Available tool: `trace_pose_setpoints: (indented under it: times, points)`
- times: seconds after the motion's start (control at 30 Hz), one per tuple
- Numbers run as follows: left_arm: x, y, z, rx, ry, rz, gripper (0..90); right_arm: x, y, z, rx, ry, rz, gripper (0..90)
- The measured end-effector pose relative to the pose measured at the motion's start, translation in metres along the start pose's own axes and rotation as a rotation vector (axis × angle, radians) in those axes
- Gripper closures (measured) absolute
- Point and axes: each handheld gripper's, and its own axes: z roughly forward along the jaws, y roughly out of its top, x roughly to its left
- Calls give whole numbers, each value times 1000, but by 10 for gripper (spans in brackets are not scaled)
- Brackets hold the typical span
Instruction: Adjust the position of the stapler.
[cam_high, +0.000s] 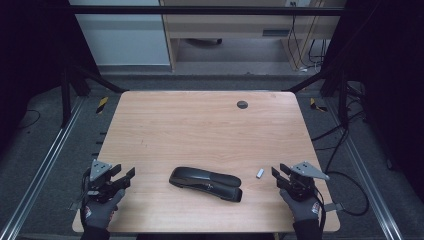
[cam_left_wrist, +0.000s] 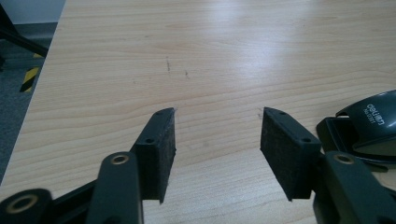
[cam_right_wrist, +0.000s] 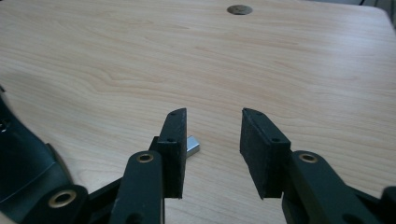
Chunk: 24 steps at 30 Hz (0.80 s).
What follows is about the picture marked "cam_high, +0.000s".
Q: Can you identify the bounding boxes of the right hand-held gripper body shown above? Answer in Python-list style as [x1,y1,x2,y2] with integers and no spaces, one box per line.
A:
[283,161,331,203]

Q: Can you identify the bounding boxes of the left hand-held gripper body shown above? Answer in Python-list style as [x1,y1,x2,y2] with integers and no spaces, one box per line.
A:
[81,159,126,204]

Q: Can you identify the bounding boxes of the black stapler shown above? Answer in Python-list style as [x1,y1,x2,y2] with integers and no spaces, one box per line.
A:
[168,166,244,203]

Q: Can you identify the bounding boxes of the person's right hand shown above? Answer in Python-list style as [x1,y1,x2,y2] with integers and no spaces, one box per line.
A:
[278,189,322,224]

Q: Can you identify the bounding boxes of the black curtain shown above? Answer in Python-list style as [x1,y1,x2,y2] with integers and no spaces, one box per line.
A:
[320,0,424,203]
[0,0,101,158]

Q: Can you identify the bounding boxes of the white cabinet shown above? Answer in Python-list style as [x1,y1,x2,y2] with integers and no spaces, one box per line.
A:
[68,0,172,67]

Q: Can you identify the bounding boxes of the dark object under desk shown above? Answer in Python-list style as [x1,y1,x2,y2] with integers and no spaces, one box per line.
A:
[184,37,224,47]

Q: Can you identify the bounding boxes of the light wooden desk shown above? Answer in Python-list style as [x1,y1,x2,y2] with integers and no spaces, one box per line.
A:
[158,0,346,72]

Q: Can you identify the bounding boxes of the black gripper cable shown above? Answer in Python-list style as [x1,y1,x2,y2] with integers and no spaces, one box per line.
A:
[312,186,327,234]

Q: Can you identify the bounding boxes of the aluminium floor rail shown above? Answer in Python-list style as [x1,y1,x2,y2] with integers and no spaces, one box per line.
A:
[324,97,405,240]
[0,95,86,240]

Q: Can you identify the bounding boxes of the black looped floor cable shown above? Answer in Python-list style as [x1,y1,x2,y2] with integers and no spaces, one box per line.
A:
[323,170,371,217]

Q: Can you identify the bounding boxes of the black frame strut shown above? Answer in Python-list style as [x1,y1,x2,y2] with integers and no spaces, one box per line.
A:
[60,64,130,128]
[283,64,350,128]

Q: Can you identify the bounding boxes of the thin black floor cable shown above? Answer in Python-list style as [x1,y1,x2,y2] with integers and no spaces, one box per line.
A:
[19,108,42,131]

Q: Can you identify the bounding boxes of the hanging black desk cables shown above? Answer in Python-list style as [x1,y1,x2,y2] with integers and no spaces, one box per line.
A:
[287,1,327,73]

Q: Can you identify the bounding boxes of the black horizontal frame bar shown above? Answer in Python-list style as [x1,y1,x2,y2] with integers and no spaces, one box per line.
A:
[67,4,346,16]

